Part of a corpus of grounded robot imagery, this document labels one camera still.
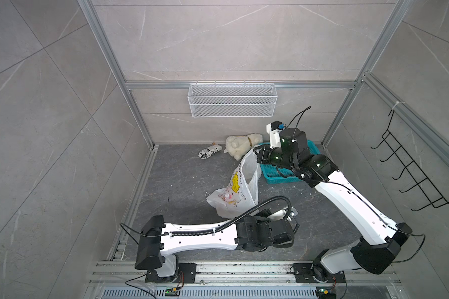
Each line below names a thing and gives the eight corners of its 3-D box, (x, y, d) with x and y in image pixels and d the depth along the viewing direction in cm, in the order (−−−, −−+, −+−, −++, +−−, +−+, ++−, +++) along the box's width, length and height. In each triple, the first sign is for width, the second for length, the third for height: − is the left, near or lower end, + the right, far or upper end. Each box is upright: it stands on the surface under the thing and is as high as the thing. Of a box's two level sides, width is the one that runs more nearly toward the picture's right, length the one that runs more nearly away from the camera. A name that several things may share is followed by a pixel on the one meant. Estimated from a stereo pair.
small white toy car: (202, 160, 113) (201, 157, 111) (198, 156, 116) (197, 152, 113) (222, 150, 119) (221, 146, 116) (217, 145, 121) (217, 142, 119)
